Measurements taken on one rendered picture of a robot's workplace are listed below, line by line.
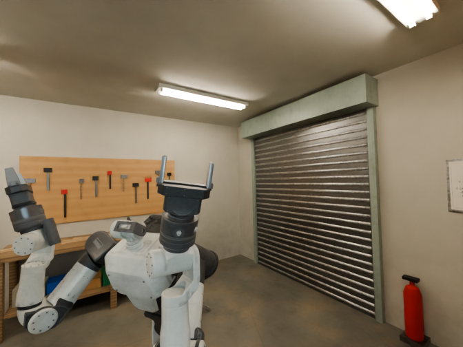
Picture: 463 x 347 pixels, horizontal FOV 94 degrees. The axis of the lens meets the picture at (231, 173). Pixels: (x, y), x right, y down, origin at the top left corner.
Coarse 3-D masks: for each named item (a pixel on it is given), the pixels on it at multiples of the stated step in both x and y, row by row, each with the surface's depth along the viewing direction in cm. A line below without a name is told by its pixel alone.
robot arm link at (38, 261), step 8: (48, 248) 80; (32, 256) 78; (40, 256) 78; (48, 256) 79; (24, 264) 74; (32, 264) 75; (40, 264) 75; (48, 264) 78; (24, 272) 72; (32, 272) 73
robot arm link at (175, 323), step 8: (168, 312) 51; (176, 312) 51; (184, 312) 52; (168, 320) 50; (176, 320) 50; (184, 320) 52; (168, 328) 50; (176, 328) 50; (184, 328) 51; (160, 336) 51; (168, 336) 50; (176, 336) 50; (184, 336) 51; (160, 344) 51; (168, 344) 49; (176, 344) 50; (184, 344) 50; (192, 344) 55
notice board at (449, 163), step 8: (448, 160) 191; (456, 160) 187; (448, 168) 191; (456, 168) 187; (448, 176) 191; (456, 176) 187; (448, 184) 191; (456, 184) 187; (448, 192) 191; (456, 192) 187; (448, 200) 191; (456, 200) 187; (448, 208) 191; (456, 208) 187
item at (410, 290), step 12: (408, 276) 209; (408, 288) 205; (408, 300) 203; (420, 300) 199; (408, 312) 203; (420, 312) 199; (408, 324) 203; (420, 324) 198; (408, 336) 204; (420, 336) 198
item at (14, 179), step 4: (8, 168) 71; (12, 168) 72; (8, 172) 71; (12, 172) 72; (8, 176) 71; (12, 176) 72; (16, 176) 72; (8, 180) 71; (12, 180) 71; (16, 180) 72; (8, 184) 71; (12, 184) 71; (16, 184) 71
